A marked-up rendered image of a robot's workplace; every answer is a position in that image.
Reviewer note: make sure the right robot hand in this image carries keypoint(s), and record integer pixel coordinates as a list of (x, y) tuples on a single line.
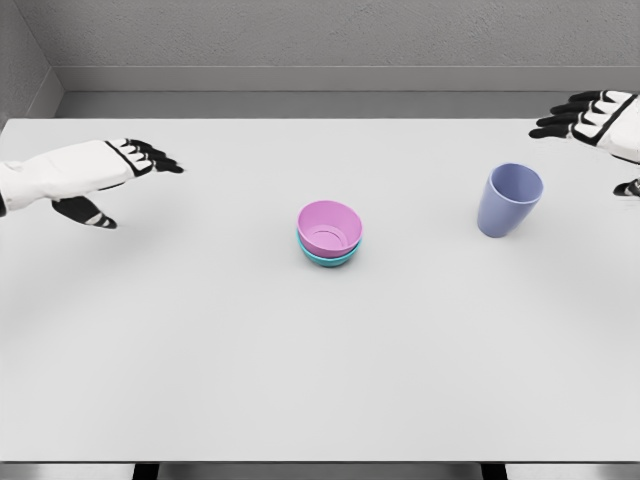
[(617, 125)]

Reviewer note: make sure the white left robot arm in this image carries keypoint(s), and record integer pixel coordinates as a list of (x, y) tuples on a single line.
[(15, 185)]

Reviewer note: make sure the teal bowl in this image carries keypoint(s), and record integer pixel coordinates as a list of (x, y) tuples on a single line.
[(327, 260)]

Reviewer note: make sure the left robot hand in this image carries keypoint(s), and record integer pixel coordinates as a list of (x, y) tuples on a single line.
[(80, 170)]

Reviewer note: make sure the pink bowl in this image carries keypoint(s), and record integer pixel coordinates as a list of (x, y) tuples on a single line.
[(330, 228)]

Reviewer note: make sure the lavender blue cup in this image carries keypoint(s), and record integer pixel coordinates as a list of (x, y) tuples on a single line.
[(507, 200)]

